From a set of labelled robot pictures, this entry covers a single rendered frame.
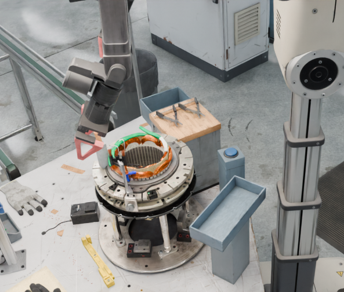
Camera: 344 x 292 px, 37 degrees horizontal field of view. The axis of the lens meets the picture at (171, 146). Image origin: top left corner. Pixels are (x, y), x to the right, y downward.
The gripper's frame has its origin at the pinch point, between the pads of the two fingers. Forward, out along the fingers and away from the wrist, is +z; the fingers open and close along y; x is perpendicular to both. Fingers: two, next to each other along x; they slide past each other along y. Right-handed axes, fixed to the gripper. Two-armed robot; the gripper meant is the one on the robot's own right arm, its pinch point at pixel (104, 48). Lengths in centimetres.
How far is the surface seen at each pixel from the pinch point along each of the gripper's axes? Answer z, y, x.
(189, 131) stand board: 14.7, 6.7, 37.3
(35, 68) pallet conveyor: 84, -106, -22
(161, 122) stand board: 19.6, -0.2, 28.6
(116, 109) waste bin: 105, -125, 33
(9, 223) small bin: 74, 17, -9
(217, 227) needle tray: 15, 48, 45
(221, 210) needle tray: 14, 41, 46
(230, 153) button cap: 10, 18, 50
